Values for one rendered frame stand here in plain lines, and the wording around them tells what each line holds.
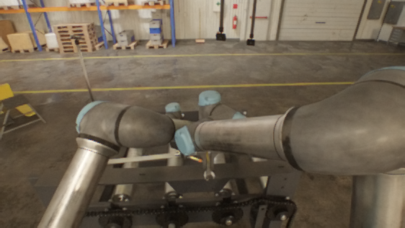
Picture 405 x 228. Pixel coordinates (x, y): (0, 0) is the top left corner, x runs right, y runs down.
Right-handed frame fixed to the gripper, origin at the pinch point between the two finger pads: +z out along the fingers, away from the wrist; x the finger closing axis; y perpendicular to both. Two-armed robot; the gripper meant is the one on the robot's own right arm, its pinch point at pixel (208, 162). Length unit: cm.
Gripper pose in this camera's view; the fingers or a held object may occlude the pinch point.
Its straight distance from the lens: 86.0
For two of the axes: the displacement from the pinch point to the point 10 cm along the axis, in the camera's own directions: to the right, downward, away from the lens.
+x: 10.0, -0.3, 0.7
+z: 0.0, 8.8, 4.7
